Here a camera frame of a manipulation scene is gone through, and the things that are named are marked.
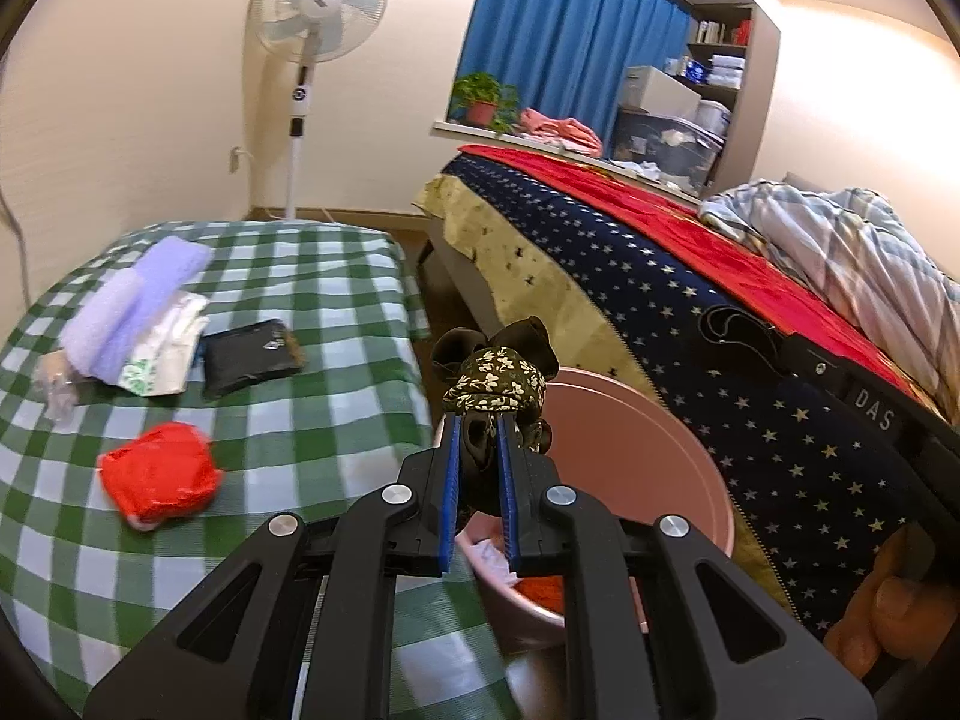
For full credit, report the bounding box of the yellow star bed sheet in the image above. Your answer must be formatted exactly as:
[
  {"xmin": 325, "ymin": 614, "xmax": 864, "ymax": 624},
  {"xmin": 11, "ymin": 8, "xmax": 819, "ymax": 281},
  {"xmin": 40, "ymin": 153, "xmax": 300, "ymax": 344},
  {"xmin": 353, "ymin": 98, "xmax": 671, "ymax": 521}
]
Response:
[{"xmin": 414, "ymin": 157, "xmax": 661, "ymax": 398}]

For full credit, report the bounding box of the dark floral fabric scrunchie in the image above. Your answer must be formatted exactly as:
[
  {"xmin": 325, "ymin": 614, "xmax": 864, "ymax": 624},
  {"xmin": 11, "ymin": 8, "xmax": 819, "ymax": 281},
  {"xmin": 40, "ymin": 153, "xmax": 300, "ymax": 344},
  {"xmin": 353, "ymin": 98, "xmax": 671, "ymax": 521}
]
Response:
[{"xmin": 433, "ymin": 315, "xmax": 560, "ymax": 518}]

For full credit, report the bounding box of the blue curtain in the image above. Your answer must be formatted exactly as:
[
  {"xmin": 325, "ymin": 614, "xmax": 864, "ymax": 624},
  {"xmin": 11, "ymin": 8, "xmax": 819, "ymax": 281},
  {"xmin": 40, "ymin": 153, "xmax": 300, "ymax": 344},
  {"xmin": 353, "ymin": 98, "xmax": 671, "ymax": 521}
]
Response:
[{"xmin": 456, "ymin": 0, "xmax": 692, "ymax": 142}]

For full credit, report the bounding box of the white green tissue pack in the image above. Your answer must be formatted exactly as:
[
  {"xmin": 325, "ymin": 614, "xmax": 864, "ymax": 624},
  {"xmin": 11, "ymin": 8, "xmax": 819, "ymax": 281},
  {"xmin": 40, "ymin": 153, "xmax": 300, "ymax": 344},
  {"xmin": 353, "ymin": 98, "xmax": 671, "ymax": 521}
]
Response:
[{"xmin": 120, "ymin": 292, "xmax": 211, "ymax": 397}]

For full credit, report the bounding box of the pink clothes pile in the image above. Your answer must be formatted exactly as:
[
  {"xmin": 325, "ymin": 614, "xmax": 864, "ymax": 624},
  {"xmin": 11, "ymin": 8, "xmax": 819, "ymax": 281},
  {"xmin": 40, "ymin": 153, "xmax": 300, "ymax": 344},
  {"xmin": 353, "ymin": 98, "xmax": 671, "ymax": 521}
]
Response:
[{"xmin": 517, "ymin": 109, "xmax": 605, "ymax": 158}]

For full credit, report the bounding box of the navy star blanket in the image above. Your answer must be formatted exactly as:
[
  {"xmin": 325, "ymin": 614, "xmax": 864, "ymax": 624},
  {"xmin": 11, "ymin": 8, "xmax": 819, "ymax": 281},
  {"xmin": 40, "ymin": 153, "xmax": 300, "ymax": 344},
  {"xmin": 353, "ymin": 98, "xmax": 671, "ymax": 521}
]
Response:
[{"xmin": 442, "ymin": 154, "xmax": 946, "ymax": 623}]

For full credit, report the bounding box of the white standing fan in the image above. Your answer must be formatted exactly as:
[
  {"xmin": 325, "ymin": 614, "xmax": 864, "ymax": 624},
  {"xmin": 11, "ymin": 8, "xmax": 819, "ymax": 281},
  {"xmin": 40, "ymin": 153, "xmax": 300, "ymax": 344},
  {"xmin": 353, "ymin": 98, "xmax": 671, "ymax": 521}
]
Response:
[{"xmin": 247, "ymin": 0, "xmax": 389, "ymax": 222}]

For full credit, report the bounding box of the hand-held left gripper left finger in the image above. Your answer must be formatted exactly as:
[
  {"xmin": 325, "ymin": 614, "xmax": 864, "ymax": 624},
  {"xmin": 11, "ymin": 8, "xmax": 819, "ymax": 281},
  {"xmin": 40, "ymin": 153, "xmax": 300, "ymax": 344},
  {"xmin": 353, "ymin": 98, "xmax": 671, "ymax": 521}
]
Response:
[{"xmin": 82, "ymin": 414, "xmax": 481, "ymax": 720}]

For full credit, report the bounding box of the plaid duvet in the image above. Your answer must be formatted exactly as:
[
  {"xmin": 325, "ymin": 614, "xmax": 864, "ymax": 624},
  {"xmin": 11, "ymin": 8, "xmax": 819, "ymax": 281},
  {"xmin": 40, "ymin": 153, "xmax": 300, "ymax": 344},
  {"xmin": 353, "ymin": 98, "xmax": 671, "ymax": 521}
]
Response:
[{"xmin": 699, "ymin": 180, "xmax": 960, "ymax": 421}]

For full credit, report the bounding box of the green checkered tablecloth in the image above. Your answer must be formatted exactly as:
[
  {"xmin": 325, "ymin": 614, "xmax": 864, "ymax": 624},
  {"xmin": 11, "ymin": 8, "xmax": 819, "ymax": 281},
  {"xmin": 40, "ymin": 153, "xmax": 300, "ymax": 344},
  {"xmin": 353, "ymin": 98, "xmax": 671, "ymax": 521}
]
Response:
[{"xmin": 0, "ymin": 221, "xmax": 518, "ymax": 720}]

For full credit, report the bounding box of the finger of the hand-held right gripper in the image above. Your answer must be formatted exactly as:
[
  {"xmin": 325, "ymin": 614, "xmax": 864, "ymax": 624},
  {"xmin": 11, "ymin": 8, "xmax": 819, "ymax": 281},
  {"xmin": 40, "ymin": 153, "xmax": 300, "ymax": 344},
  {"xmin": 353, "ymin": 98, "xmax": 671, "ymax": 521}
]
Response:
[{"xmin": 697, "ymin": 306, "xmax": 785, "ymax": 377}]

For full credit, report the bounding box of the grey bed frame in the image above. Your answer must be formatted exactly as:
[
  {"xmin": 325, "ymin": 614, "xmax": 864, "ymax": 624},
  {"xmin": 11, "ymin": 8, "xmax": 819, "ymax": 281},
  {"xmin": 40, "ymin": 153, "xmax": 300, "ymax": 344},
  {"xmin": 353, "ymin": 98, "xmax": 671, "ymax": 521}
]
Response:
[{"xmin": 416, "ymin": 217, "xmax": 511, "ymax": 331}]

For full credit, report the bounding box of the red plastic bag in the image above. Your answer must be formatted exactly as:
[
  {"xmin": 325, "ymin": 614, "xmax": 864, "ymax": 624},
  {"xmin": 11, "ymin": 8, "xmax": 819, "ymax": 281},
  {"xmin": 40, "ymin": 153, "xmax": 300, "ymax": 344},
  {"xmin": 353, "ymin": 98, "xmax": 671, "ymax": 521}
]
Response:
[{"xmin": 97, "ymin": 422, "xmax": 226, "ymax": 533}]

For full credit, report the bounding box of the white lidded pot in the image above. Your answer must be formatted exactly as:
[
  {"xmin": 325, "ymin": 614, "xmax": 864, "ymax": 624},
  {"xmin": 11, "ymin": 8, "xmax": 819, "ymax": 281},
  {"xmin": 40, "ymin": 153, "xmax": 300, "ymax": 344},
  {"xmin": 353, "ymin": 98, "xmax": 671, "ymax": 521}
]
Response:
[{"xmin": 694, "ymin": 99, "xmax": 732, "ymax": 137}]

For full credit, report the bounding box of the white cardboard box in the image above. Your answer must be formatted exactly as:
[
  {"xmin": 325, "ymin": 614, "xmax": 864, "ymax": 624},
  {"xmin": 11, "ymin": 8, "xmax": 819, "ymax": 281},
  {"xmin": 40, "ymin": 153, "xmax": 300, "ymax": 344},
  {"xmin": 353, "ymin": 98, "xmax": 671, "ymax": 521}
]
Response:
[{"xmin": 619, "ymin": 65, "xmax": 702, "ymax": 117}]

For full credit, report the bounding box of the person's right hand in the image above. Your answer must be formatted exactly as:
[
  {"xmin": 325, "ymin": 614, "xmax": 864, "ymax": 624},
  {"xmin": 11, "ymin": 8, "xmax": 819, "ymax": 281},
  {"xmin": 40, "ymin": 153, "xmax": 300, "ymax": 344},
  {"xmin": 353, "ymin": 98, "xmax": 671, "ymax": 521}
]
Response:
[{"xmin": 823, "ymin": 532, "xmax": 960, "ymax": 680}]

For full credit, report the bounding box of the black plastic package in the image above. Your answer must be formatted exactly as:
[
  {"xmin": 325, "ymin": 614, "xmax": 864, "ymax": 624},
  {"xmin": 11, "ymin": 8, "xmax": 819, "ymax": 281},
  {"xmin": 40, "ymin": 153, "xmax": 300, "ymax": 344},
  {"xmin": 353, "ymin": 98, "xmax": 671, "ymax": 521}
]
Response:
[{"xmin": 199, "ymin": 319, "xmax": 305, "ymax": 400}]

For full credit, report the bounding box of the grey wall cable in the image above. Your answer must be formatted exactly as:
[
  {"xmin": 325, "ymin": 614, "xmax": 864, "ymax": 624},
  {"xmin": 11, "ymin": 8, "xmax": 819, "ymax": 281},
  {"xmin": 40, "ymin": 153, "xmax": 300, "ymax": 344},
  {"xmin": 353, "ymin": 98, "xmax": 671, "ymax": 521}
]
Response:
[{"xmin": 0, "ymin": 187, "xmax": 31, "ymax": 301}]

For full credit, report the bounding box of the crumpled white paper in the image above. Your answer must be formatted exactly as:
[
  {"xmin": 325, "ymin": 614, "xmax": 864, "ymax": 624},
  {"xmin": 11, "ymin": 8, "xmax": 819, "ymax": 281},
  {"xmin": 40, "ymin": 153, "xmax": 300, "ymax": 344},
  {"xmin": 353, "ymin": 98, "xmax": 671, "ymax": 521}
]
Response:
[{"xmin": 465, "ymin": 532, "xmax": 518, "ymax": 586}]

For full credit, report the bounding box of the purple towel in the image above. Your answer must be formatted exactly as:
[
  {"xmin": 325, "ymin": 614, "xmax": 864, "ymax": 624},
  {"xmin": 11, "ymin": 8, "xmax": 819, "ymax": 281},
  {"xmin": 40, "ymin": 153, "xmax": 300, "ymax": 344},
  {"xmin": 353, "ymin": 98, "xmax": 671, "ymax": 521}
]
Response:
[{"xmin": 60, "ymin": 236, "xmax": 213, "ymax": 382}]

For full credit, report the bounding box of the dark bookshelf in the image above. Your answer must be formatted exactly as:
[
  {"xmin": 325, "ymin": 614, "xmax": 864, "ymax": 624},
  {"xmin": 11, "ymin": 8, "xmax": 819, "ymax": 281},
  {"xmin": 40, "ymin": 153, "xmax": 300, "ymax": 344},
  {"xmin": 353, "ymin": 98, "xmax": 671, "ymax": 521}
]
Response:
[{"xmin": 682, "ymin": 4, "xmax": 755, "ymax": 113}]

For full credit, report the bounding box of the pink plastic bin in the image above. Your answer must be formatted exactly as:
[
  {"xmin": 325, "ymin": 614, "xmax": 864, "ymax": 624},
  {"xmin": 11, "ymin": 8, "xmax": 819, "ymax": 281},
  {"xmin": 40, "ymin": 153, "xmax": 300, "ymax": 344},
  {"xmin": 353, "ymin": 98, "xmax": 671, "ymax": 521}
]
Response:
[{"xmin": 433, "ymin": 369, "xmax": 736, "ymax": 653}]

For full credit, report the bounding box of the clear plastic bag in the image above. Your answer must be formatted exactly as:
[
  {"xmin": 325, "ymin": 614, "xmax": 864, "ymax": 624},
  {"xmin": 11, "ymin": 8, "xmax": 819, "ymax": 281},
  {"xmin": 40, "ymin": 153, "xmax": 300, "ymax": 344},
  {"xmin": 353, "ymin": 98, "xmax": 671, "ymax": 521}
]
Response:
[{"xmin": 34, "ymin": 349, "xmax": 83, "ymax": 421}]

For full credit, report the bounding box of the red blanket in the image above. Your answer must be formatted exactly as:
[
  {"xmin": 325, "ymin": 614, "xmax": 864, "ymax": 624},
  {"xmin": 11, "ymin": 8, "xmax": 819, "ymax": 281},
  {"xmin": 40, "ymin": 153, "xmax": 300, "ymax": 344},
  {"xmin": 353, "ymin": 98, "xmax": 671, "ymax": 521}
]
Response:
[{"xmin": 459, "ymin": 144, "xmax": 946, "ymax": 406}]

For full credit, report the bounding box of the potted green plant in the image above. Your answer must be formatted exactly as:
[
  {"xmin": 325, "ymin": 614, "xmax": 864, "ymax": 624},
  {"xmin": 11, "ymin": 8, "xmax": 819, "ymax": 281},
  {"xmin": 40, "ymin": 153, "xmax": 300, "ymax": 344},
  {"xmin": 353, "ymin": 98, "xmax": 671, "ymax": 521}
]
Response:
[{"xmin": 448, "ymin": 73, "xmax": 521, "ymax": 136}]

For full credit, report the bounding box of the clear storage box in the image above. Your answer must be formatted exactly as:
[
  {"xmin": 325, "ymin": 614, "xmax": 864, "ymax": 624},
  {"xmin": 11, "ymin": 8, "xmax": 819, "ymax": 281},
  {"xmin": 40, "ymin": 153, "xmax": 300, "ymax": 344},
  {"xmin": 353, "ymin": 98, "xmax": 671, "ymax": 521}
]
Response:
[{"xmin": 607, "ymin": 106, "xmax": 725, "ymax": 192}]

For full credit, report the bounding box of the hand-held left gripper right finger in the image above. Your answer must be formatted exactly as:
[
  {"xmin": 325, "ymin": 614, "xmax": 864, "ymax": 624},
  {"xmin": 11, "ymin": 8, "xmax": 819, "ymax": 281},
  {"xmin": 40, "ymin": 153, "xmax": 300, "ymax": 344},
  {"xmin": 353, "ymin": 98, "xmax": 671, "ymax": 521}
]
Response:
[{"xmin": 495, "ymin": 416, "xmax": 878, "ymax": 720}]

